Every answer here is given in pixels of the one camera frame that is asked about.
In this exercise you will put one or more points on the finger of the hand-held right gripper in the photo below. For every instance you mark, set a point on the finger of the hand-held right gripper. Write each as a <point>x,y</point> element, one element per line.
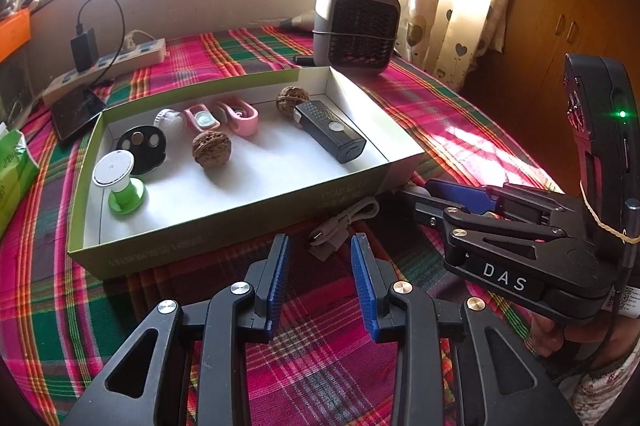
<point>460,196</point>
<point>480,231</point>

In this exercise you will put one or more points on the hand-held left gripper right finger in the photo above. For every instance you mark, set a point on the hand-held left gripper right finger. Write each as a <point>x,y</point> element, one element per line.
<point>362,286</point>

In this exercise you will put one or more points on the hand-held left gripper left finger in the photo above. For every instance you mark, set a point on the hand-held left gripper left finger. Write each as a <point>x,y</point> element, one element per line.
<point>279,286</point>

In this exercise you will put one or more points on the white cardboard box green rim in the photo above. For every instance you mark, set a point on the white cardboard box green rim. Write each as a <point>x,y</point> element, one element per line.
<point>280,171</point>

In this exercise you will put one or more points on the black rectangular lamp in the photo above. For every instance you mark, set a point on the black rectangular lamp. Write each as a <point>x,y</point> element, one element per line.
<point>325,131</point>

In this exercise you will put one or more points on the brown walnut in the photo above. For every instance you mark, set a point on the brown walnut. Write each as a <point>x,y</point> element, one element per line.
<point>211,149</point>
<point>292,100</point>

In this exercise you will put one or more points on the pink clip with mint pad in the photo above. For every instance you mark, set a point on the pink clip with mint pad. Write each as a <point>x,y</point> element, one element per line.
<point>202,121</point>

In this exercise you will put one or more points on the black round disc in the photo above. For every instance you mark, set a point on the black round disc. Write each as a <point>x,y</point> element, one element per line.
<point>145,158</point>

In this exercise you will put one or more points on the white disc green stand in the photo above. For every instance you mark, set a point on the white disc green stand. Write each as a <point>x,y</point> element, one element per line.
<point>114,168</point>

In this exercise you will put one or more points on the person's right forearm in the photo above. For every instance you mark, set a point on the person's right forearm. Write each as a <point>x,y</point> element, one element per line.
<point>610,391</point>

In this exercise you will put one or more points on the person's right hand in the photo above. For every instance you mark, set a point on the person's right hand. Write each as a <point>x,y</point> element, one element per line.
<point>560,341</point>

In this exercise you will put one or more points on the wooden wardrobe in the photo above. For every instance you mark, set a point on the wooden wardrobe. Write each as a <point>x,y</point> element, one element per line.
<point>540,71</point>

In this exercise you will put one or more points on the grey portable heater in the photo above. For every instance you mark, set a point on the grey portable heater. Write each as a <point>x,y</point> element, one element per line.
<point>360,31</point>

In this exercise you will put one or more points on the small white ribbed cap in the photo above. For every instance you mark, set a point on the small white ribbed cap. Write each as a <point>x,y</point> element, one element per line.
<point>166,118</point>

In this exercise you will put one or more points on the black heater plug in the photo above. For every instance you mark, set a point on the black heater plug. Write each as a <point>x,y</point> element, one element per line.
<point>303,60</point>

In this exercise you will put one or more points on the black smartphone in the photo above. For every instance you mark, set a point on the black smartphone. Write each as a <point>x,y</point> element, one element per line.
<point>77,111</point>

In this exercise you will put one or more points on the white power strip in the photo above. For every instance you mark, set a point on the white power strip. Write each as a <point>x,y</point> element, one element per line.
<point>145,51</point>

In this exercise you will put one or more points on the green tissue pack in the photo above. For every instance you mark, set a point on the green tissue pack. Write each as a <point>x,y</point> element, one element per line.
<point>15,176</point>

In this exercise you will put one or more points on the white plug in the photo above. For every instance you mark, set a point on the white plug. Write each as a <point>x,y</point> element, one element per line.
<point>131,41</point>

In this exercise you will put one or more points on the black charger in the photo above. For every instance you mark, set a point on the black charger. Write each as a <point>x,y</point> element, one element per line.
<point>85,48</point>

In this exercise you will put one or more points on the clear plastic storage box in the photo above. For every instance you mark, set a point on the clear plastic storage box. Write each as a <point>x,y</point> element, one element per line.
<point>12,86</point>

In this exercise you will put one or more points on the orange box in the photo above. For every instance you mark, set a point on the orange box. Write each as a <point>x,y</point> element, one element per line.
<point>15,33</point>

